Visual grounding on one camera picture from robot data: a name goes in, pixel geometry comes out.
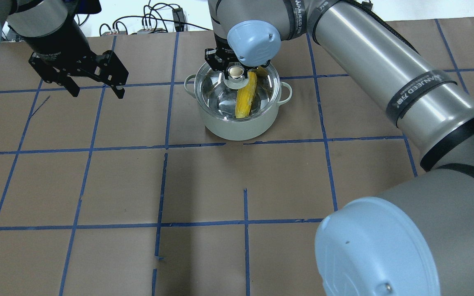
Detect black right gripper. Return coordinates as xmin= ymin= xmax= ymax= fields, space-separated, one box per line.
xmin=204 ymin=39 xmax=258 ymax=74

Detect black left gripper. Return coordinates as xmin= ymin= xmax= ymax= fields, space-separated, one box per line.
xmin=28 ymin=16 xmax=129 ymax=99

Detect yellow corn cob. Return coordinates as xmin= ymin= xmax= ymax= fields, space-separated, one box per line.
xmin=235 ymin=72 xmax=258 ymax=119

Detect glass pot lid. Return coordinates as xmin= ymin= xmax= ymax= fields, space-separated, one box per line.
xmin=186 ymin=63 xmax=282 ymax=122

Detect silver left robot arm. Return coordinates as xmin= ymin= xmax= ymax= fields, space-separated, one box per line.
xmin=0 ymin=0 xmax=129 ymax=99

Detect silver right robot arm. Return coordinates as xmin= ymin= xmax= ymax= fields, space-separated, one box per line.
xmin=205 ymin=0 xmax=474 ymax=296

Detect sage green cooking pot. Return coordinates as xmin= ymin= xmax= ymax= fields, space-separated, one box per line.
xmin=184 ymin=62 xmax=293 ymax=141

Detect brown paper table cover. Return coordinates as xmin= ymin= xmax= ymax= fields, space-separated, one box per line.
xmin=0 ymin=31 xmax=424 ymax=296

